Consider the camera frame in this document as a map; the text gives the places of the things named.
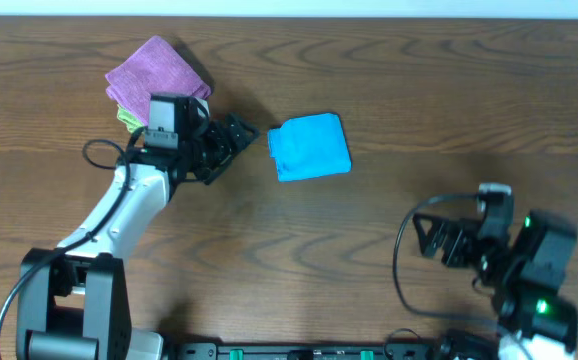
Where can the blue microfiber cloth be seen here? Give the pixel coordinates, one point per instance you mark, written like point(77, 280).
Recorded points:
point(309, 147)

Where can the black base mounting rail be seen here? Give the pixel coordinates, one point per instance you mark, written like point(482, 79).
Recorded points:
point(401, 344)

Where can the purple folded cloth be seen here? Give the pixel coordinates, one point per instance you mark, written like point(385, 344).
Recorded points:
point(155, 67)

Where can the green folded cloth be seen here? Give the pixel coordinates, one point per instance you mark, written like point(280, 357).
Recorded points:
point(131, 122)

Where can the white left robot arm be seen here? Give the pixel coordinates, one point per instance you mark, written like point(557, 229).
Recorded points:
point(73, 299)

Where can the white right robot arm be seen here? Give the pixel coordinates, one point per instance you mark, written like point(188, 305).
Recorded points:
point(530, 327)

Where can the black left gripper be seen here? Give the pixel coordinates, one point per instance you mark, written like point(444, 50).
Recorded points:
point(217, 150)

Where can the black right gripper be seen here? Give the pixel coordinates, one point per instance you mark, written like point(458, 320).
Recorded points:
point(463, 231)

